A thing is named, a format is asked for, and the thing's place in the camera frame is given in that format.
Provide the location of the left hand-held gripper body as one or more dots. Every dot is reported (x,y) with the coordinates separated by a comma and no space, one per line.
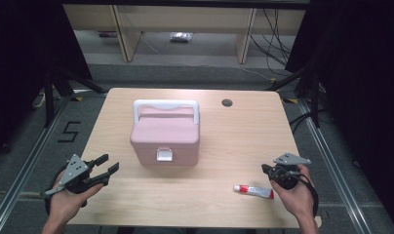
(75,169)

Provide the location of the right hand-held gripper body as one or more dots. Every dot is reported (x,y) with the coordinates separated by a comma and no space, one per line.
(287,177)

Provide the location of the person's left hand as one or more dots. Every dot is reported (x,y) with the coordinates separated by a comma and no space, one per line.
(66,204)

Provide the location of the silver foil packet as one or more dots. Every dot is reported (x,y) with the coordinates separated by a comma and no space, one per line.
(181,36)

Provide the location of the black curtain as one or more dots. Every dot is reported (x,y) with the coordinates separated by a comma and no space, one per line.
(22,48)
(364,65)

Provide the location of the pink storage box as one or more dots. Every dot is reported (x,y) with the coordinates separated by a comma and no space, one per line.
(165,133)

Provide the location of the dark red flat object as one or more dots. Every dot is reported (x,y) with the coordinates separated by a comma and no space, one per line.
(107,34)

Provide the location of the red and white ointment tube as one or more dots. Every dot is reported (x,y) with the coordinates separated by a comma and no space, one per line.
(255,191)

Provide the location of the metal floor rail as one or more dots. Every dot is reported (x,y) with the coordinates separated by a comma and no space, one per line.
(334,172)
(22,169)

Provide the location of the person's right hand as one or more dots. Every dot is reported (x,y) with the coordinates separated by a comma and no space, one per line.
(294,201)

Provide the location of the beige wooden desk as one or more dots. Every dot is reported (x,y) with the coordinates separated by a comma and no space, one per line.
(185,19)

